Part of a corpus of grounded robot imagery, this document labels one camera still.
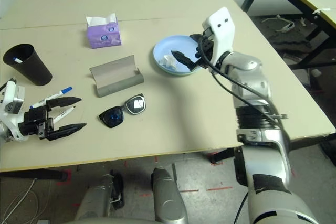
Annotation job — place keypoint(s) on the green plastic plate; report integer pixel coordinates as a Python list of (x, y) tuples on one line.
[(178, 74)]

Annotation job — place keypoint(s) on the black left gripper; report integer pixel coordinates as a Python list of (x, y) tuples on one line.
[(34, 121)]

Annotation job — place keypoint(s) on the white plastic strip scrap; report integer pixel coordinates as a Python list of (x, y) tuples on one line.
[(284, 28)]

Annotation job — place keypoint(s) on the grey right robot leg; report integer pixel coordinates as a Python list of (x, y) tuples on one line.
[(165, 195)]

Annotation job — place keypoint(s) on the black metal table leg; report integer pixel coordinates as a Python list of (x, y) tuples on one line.
[(315, 142), (31, 175), (221, 155)]

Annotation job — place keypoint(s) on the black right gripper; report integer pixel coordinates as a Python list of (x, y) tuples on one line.
[(206, 53)]

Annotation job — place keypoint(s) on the white zip tie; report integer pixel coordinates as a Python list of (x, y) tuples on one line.
[(321, 10)]

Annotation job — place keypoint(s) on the grey glasses case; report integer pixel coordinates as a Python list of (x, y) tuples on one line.
[(113, 72)]

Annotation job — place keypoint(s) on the grey robot leg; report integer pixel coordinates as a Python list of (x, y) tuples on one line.
[(165, 195), (97, 195)]

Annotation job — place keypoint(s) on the purple tissue pack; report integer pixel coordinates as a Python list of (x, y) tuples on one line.
[(103, 36)]

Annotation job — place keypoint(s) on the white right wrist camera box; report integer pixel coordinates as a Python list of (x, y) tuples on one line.
[(221, 30)]

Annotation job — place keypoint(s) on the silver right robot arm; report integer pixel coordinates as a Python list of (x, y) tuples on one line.
[(249, 77)]

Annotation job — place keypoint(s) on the small white scrap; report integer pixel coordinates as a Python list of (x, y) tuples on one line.
[(302, 22)]

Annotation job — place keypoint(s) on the black sunglasses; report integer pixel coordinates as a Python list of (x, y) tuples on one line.
[(113, 119)]

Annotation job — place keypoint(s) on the small white cup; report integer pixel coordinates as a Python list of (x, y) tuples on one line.
[(315, 72)]

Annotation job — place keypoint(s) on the blue plastic plate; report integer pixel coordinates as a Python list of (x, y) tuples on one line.
[(168, 45)]

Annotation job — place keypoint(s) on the white marker blue end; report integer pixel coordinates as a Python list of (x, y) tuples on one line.
[(17, 60)]

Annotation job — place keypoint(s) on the grey left robot leg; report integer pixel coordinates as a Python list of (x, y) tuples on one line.
[(97, 195)]

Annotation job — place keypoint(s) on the black plastic cup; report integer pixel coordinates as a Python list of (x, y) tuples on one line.
[(36, 72)]

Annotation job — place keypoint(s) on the white tissue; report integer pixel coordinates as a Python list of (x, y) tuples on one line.
[(168, 60)]

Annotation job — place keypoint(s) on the blue cap whiteboard marker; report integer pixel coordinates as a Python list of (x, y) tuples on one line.
[(61, 91)]

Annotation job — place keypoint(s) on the grey rectangular box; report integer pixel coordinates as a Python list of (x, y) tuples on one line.
[(43, 222)]

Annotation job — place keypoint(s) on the black cap whiteboard marker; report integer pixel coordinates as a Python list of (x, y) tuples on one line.
[(65, 112)]

